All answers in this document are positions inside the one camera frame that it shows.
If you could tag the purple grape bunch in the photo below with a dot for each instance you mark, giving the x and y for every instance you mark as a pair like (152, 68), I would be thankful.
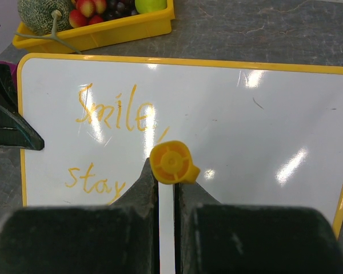
(117, 9)

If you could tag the white marker with yellow cap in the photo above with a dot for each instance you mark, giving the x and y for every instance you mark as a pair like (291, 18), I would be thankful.
(171, 164)

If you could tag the green melon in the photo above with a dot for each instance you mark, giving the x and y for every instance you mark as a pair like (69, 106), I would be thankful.
(44, 18)

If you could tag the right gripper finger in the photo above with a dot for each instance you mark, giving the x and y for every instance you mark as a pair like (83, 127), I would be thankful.
(213, 237)
(117, 238)

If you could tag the whiteboard with yellow frame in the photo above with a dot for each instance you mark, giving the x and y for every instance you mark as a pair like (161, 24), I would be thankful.
(261, 133)

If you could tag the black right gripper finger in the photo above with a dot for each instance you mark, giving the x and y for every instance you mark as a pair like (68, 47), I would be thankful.
(8, 92)
(15, 131)

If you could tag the red cherries cluster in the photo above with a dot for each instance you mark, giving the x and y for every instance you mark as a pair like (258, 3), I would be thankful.
(87, 12)

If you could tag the yellow plastic bin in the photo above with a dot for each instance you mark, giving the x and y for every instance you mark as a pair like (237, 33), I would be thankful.
(104, 34)

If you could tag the purple snack bag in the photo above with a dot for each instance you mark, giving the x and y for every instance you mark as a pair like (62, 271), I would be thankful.
(13, 71)

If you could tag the green pear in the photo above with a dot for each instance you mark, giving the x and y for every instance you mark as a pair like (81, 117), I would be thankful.
(149, 6)

